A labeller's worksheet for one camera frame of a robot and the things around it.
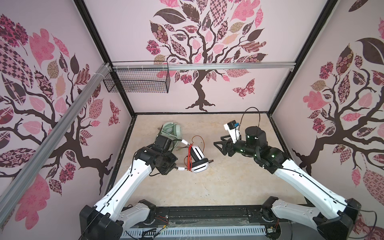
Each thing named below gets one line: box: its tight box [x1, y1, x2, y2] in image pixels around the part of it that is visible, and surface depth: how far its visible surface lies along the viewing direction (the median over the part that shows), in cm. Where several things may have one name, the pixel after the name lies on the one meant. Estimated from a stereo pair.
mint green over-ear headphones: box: [159, 121, 183, 151], surface depth 102 cm
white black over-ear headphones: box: [191, 145, 214, 174], surface depth 70 cm
